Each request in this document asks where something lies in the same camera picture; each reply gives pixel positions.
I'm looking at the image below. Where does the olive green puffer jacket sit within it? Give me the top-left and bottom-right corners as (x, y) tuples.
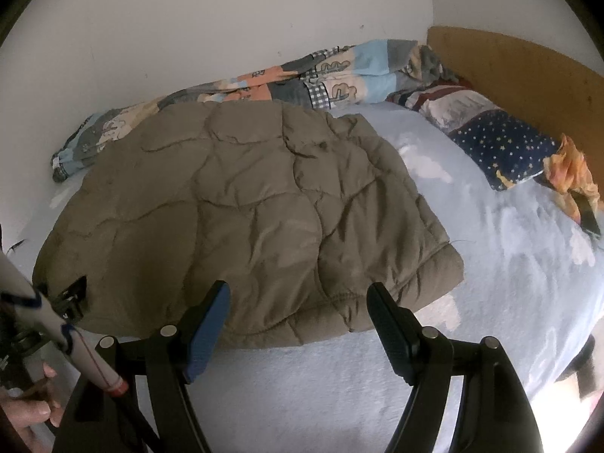
(33, 101), (464, 349)

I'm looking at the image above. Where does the person's left hand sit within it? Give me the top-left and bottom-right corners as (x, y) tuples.
(1, 361), (63, 453)

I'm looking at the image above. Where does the white sleeve with red cuff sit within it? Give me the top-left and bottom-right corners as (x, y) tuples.
(1, 253), (128, 397)

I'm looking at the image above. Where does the light blue bed sheet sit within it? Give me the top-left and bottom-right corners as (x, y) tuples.
(10, 103), (603, 452)

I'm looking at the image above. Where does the black phone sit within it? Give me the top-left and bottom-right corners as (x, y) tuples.
(571, 191), (601, 236)

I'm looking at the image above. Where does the orange crumpled cloth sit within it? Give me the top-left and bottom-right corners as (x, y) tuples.
(544, 134), (603, 223)

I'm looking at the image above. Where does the starry navy striped pillow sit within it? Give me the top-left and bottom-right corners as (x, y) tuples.
(388, 81), (560, 191)

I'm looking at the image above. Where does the wooden headboard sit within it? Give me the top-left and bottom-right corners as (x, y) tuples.
(427, 26), (604, 185)

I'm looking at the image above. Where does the patchwork patterned duvet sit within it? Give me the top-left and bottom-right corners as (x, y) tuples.
(50, 39), (458, 183)

